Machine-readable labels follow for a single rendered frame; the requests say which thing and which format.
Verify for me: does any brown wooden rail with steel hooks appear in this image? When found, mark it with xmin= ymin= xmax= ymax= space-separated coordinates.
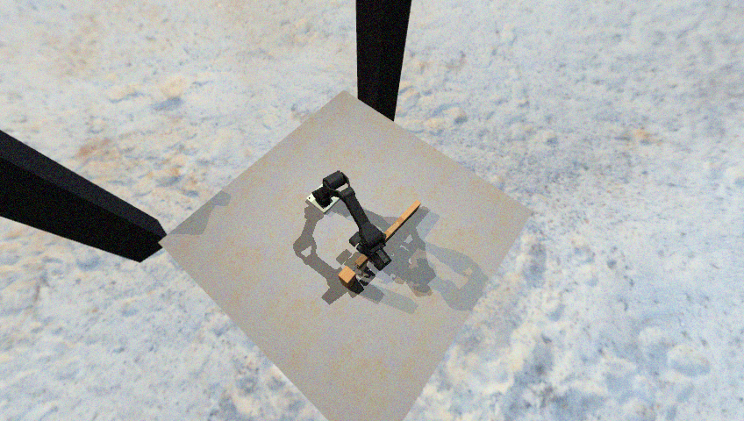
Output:
xmin=354 ymin=200 xmax=421 ymax=271

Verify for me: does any wooden post with slot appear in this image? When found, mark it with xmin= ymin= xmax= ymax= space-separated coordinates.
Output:
xmin=338 ymin=266 xmax=356 ymax=290

